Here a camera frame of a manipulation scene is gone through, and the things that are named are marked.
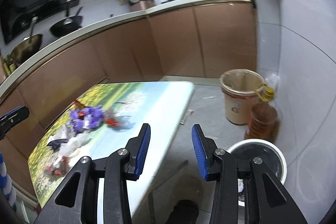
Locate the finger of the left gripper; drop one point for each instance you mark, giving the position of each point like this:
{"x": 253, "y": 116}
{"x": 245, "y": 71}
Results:
{"x": 13, "y": 118}

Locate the clear plastic bag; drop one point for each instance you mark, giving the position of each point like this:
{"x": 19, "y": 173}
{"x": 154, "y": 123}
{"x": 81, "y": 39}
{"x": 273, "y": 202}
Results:
{"x": 74, "y": 143}

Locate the purple wrapper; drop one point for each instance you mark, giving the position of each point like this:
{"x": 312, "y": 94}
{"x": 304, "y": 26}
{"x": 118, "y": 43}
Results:
{"x": 93, "y": 117}
{"x": 77, "y": 121}

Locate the red snack wrapper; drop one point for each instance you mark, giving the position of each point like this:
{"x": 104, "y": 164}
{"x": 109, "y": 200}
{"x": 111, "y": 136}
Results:
{"x": 79, "y": 108}

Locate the blue white snack bag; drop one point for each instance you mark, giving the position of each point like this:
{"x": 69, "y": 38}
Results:
{"x": 56, "y": 143}

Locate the white round trash bin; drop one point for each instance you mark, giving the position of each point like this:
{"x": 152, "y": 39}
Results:
{"x": 246, "y": 150}

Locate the left blue white gloved hand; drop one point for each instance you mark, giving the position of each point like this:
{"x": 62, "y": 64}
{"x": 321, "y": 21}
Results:
{"x": 7, "y": 185}

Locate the cooking oil bottle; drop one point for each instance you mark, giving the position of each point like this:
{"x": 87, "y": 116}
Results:
{"x": 263, "y": 115}

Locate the brass wok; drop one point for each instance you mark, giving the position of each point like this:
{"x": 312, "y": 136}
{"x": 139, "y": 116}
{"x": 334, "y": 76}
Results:
{"x": 29, "y": 45}

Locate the beige lined waste basket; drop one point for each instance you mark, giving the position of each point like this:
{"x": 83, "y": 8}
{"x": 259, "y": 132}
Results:
{"x": 239, "y": 87}

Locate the black frying pan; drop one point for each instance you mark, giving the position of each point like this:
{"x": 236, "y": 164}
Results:
{"x": 68, "y": 24}

